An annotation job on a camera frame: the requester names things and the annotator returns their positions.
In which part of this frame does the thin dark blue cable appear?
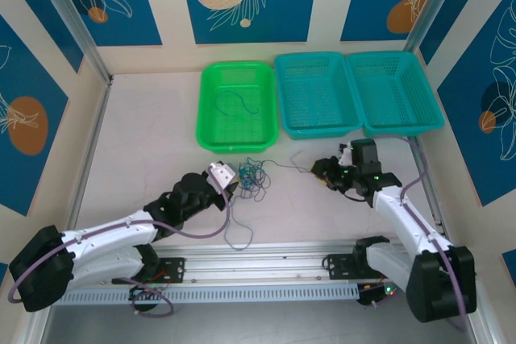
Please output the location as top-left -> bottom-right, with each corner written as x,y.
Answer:
239,157 -> 270,204

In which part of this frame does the green plastic basket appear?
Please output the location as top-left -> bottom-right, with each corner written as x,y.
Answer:
196,62 -> 280,159

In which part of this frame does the teal plastic basket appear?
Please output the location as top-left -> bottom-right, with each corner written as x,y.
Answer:
273,52 -> 363,141
346,51 -> 446,139

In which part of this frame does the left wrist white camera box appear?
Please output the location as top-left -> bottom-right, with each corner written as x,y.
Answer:
206,161 -> 238,194

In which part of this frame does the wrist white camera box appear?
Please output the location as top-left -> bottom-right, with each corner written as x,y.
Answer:
337,143 -> 356,167
206,161 -> 238,194

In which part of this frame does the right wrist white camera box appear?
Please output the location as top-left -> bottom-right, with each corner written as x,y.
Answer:
337,143 -> 356,167

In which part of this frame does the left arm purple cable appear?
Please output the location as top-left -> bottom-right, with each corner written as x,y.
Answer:
7,180 -> 235,317

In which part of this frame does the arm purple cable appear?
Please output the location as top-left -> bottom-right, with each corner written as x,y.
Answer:
7,180 -> 235,317
374,134 -> 471,334

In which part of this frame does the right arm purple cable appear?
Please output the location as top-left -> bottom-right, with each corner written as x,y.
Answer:
374,134 -> 471,334

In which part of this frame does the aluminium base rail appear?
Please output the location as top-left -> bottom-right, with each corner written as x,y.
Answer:
34,241 -> 476,289

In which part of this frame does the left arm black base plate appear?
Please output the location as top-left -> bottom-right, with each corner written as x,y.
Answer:
111,257 -> 186,285

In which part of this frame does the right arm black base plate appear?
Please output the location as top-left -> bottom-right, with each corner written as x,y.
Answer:
325,253 -> 388,280

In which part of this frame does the white slotted cable duct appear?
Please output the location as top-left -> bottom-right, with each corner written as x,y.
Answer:
52,284 -> 360,307

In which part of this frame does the aluminium corner post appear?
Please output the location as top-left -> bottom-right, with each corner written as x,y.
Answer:
405,0 -> 460,53
30,0 -> 114,88

